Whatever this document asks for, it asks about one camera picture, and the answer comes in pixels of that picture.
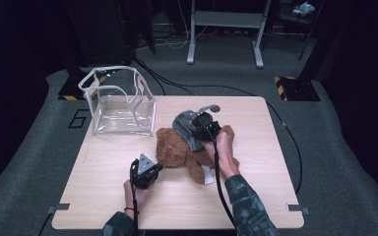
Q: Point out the blue and white packet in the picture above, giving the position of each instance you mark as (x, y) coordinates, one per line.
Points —
(303, 9)

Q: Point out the brown teddy bear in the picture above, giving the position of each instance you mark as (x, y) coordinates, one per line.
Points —
(172, 150)

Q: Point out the person's left hand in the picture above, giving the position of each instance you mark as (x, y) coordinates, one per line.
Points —
(138, 196)

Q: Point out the white metal stand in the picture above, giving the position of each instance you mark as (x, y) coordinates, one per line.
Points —
(226, 19)

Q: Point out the clear plastic bag white trim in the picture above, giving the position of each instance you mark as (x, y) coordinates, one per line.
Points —
(124, 118)

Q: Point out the black base yellow striped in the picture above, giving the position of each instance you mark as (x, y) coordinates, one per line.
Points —
(75, 90)
(300, 90)

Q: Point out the black wristband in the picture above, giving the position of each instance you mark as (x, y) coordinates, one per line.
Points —
(128, 207)

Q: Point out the grey metal table bracket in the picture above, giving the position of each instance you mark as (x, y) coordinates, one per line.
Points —
(297, 207)
(59, 206)

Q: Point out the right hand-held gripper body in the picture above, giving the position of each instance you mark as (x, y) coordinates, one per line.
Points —
(206, 126)

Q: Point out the person's right hand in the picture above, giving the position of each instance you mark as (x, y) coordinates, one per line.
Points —
(226, 154)

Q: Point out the black cabinet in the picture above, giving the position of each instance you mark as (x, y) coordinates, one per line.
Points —
(105, 32)

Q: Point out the grey towel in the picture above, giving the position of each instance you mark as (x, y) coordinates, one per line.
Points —
(183, 128)

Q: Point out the dark curtain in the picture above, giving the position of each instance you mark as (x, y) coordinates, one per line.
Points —
(367, 98)
(10, 82)

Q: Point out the dark shelf cart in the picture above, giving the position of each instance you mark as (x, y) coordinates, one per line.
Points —
(288, 19)

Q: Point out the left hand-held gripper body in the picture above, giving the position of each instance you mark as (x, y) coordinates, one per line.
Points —
(142, 175)

